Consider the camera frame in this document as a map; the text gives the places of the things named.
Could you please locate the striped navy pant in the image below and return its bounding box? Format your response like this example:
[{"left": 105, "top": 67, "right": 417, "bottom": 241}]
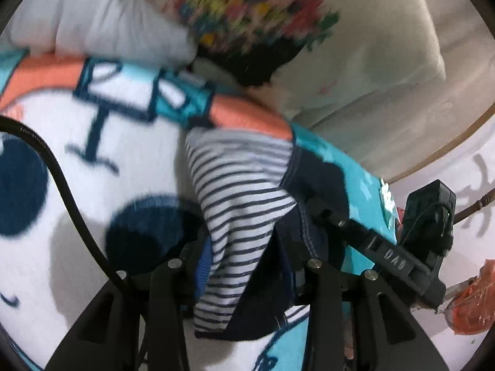
[{"left": 185, "top": 127, "right": 349, "bottom": 342}]

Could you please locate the orange plastic bag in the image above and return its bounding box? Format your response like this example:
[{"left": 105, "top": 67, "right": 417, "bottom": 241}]
[{"left": 445, "top": 260, "right": 494, "bottom": 335}]

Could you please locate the dark wooden stick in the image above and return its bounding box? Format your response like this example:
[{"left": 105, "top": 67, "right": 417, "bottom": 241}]
[{"left": 454, "top": 189, "right": 495, "bottom": 224}]

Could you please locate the teal cartoon fleece blanket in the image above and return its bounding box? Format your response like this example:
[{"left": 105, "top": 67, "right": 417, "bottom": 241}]
[{"left": 0, "top": 45, "right": 399, "bottom": 371}]

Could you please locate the cream floral pillow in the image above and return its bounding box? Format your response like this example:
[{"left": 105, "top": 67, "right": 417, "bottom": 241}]
[{"left": 151, "top": 0, "right": 446, "bottom": 115}]

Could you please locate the white plain pillow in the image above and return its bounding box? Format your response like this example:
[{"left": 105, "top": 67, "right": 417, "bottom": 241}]
[{"left": 1, "top": 0, "right": 197, "bottom": 67}]

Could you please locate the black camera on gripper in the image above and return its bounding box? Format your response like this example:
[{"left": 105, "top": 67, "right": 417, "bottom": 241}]
[{"left": 399, "top": 179, "right": 456, "bottom": 275}]

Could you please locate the black corrugated cable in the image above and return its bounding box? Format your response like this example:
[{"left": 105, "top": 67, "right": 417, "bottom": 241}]
[{"left": 0, "top": 115, "right": 128, "bottom": 287}]

